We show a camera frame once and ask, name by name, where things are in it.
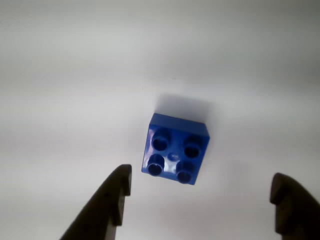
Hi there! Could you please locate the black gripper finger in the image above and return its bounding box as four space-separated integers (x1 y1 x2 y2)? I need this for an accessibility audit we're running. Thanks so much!
269 172 320 240
59 164 133 240

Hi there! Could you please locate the blue lego brick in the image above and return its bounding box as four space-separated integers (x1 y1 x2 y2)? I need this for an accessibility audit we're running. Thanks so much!
141 112 211 186

